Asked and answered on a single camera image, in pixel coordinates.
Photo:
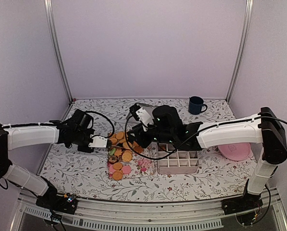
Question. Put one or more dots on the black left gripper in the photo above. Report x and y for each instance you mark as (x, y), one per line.
(85, 149)

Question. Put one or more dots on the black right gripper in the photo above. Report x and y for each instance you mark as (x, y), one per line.
(139, 139)

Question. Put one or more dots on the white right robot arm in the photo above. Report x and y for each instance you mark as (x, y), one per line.
(163, 125)

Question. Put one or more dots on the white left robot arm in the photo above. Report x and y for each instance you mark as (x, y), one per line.
(23, 136)

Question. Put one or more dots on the silver tin lid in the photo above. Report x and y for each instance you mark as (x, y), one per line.
(145, 107)

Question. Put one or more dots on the floral rectangular tray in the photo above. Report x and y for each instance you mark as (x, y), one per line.
(130, 154)

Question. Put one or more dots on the green sandwich cookie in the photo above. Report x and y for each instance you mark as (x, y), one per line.
(112, 151)

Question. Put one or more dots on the pink sandwich cookie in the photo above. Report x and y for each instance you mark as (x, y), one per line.
(126, 170)

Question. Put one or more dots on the pink divided cookie tin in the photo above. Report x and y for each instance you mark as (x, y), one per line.
(180, 162)

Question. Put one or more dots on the dark blue mug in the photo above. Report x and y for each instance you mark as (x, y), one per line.
(196, 105)

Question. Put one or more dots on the pink plate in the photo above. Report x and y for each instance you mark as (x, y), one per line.
(236, 151)

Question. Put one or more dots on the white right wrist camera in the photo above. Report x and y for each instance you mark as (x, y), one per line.
(140, 114)

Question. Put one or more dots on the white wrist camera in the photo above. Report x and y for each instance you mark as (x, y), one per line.
(98, 141)
(140, 114)

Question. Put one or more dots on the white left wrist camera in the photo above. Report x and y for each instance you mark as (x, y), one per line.
(98, 141)

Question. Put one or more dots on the front aluminium rail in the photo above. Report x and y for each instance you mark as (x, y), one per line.
(101, 215)

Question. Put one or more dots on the left aluminium frame post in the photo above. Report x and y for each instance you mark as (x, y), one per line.
(56, 48)

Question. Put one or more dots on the aluminium frame post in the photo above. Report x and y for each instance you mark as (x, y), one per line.
(56, 48)
(241, 48)

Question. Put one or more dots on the right aluminium frame post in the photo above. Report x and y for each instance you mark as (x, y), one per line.
(241, 48)

